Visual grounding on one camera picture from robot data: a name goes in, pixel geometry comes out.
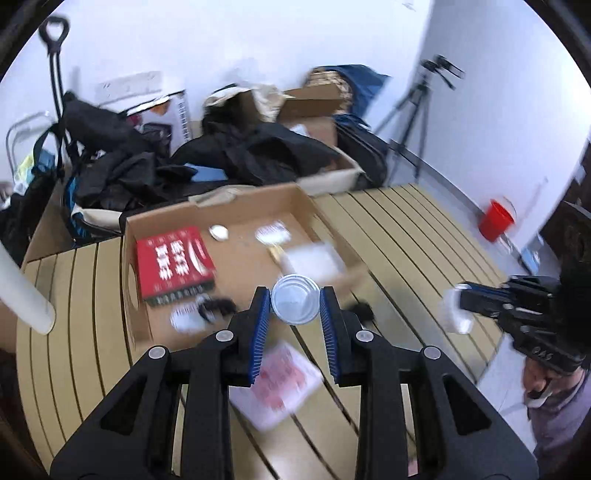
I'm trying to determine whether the black clothes pile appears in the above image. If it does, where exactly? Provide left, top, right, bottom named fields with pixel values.
left=63, top=92, right=339, bottom=212

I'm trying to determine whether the woven bamboo basket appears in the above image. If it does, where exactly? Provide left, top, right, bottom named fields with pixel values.
left=304, top=67, right=353, bottom=114

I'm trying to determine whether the white earbud case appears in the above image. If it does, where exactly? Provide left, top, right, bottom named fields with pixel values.
left=208, top=224, right=229, bottom=242

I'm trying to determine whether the red book box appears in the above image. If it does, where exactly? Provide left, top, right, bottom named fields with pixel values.
left=136, top=226, right=215, bottom=307

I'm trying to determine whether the clear plastic storage box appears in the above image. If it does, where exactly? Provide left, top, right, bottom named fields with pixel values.
left=280, top=243, right=346, bottom=284

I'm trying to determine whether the wall socket strip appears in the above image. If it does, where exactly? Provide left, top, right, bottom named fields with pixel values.
left=95, top=71, right=163, bottom=105

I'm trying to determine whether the white round jar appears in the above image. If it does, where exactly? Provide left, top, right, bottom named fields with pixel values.
left=440, top=284, right=474, bottom=335

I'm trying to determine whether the round white lid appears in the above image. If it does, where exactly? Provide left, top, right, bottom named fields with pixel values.
left=270, top=274, right=321, bottom=325

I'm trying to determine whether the red bucket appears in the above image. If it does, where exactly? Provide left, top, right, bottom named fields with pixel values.
left=478, top=197, right=517, bottom=243

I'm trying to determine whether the person right hand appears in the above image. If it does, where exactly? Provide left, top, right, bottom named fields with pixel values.
left=522, top=358, right=578, bottom=408

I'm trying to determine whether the black camera tripod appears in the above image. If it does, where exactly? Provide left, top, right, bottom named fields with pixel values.
left=374, top=55, right=465, bottom=185

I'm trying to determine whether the white pink patterned box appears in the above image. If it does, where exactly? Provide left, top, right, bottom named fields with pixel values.
left=229, top=341, right=324, bottom=432

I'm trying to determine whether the purple jacket sleeve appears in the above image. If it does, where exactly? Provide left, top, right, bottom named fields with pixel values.
left=528, top=370, right=590, bottom=476

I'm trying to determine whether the black backpack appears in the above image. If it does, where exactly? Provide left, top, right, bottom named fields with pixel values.
left=335, top=120, right=389, bottom=190

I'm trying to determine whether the black cable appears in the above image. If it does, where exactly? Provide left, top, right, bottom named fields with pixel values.
left=195, top=295, right=240, bottom=324

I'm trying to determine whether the brown cardboard tray box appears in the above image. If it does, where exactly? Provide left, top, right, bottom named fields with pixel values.
left=121, top=183, right=368, bottom=352

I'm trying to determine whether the cardboard box right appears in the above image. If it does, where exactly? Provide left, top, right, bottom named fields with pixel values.
left=276, top=86, right=341, bottom=147

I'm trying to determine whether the black trolley handle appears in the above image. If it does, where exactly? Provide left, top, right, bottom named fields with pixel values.
left=38, top=15, right=70, bottom=121

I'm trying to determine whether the white thermos bottle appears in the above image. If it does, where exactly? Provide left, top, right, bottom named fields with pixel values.
left=0, top=245, right=55, bottom=335

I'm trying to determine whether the blue bag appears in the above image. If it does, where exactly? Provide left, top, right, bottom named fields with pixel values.
left=324, top=64, right=390, bottom=131

